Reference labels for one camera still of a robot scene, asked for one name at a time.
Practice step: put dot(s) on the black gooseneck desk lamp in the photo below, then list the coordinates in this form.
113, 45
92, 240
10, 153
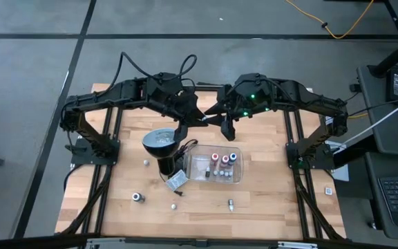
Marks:
166, 166

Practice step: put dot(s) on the clear plastic container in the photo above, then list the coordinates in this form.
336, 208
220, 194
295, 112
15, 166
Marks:
195, 162

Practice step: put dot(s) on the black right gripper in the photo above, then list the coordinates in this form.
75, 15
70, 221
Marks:
251, 95

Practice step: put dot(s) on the black front rail with brackets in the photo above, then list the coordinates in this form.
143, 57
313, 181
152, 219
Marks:
29, 243

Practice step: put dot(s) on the black floor plug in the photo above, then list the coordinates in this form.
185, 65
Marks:
354, 87

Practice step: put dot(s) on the black keyboard desk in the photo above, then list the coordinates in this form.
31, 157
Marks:
371, 193

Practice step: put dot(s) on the large purple food coloring bottle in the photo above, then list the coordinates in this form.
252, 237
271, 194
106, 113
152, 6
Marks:
137, 197

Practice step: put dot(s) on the black aluminium table frame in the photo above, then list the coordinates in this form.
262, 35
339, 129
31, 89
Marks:
302, 207

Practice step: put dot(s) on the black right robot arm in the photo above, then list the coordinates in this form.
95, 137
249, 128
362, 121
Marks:
309, 98

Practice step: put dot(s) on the small white code tag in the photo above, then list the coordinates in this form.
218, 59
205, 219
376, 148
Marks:
328, 191

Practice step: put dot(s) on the black desk leg beam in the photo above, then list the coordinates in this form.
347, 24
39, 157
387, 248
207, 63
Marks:
396, 55

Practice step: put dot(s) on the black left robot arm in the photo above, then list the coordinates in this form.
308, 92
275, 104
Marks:
116, 91

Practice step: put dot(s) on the small black food coloring bottle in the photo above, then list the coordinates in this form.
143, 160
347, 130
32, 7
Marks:
207, 172

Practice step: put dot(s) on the large blue food coloring bottle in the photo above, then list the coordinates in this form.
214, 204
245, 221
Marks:
232, 158

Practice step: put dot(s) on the black side desk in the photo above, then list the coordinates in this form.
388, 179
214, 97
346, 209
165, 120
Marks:
380, 138

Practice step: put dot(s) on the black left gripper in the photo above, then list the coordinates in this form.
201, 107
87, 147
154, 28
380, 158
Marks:
168, 93

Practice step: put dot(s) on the large pink food coloring bottle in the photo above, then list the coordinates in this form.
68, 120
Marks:
225, 160

